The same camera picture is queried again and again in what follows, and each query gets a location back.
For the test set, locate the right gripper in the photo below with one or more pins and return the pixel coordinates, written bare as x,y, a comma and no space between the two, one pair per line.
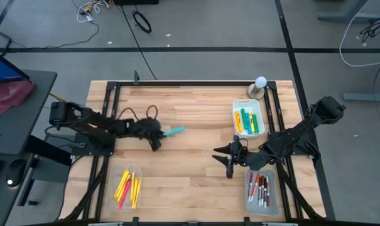
249,158

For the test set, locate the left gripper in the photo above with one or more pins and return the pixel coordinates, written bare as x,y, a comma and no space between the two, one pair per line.
144,130

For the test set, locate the teal highlighter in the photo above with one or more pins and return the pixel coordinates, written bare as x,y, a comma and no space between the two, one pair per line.
175,130

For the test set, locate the orange-yellow chunky highlighter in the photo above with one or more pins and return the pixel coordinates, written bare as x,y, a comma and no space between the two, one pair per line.
238,121

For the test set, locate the blue highlighter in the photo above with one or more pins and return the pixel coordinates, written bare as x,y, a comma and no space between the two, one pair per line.
248,125

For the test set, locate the pink dry-erase marker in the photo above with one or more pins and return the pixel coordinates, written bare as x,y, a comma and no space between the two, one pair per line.
250,185

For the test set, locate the pale yellow chunky highlighter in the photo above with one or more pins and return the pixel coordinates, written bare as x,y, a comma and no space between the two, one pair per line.
252,119

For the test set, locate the orange dry-erase marker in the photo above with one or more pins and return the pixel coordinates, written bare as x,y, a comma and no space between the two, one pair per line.
255,186

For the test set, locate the slim pink highlighter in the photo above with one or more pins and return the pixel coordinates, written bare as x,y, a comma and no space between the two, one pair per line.
124,196

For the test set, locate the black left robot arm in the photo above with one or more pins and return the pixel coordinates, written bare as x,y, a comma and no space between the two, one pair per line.
92,124

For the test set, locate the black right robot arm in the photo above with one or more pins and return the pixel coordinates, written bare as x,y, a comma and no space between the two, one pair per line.
302,132

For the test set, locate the white plastic bin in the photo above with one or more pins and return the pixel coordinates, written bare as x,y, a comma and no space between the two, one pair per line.
257,105

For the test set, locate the grey translucent plastic bin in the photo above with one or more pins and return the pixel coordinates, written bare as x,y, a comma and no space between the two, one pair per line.
273,207

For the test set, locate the clear plastic bin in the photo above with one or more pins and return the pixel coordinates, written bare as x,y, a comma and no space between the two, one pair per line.
114,205

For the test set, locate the white bulb on metal base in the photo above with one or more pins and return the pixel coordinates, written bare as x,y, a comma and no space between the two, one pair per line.
260,82

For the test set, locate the black side desk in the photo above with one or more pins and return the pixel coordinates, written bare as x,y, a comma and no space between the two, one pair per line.
20,125

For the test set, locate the black computer mouse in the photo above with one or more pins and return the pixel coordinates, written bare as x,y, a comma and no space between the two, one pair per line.
15,171

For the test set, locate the grey desk foot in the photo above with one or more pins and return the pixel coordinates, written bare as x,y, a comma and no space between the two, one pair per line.
343,16
365,96

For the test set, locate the red cloth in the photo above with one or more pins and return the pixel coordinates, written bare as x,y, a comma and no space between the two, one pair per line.
4,97

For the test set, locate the laptop with blue screen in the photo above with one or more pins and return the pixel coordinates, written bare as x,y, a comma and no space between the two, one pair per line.
1,69

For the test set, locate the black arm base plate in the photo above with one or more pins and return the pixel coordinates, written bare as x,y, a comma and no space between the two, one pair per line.
83,151
306,147

